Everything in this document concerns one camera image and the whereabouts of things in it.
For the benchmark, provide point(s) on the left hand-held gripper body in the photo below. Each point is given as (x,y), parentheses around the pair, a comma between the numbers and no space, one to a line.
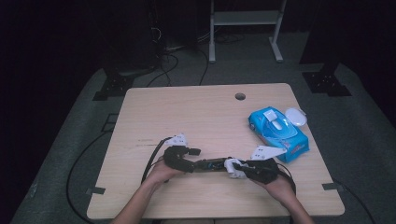
(176,157)

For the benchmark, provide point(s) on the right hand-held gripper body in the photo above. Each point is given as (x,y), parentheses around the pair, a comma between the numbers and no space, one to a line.
(264,168)

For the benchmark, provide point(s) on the white wet wipe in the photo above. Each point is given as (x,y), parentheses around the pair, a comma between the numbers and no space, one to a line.
(232,166)

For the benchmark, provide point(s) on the blue wet wipes packet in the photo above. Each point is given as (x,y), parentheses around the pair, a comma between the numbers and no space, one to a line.
(277,135)

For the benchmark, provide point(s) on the person's left hand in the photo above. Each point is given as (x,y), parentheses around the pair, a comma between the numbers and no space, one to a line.
(162,174)

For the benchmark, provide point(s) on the person's right hand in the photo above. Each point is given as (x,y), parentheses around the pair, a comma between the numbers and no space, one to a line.
(278,188)

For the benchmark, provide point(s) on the white oval lid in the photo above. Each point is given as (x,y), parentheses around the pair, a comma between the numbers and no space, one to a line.
(295,116)

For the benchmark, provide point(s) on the dark tape strip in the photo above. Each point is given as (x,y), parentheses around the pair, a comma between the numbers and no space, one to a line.
(333,186)
(96,190)

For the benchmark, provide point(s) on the dark tape square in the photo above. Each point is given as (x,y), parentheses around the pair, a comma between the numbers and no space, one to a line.
(106,123)

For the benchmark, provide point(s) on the black stand base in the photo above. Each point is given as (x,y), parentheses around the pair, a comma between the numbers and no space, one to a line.
(327,84)
(113,87)

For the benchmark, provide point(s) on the dark equipment rack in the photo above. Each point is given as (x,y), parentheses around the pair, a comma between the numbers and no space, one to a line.
(134,34)

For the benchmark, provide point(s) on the white metal stand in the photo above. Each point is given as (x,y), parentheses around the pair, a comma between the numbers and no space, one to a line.
(246,18)

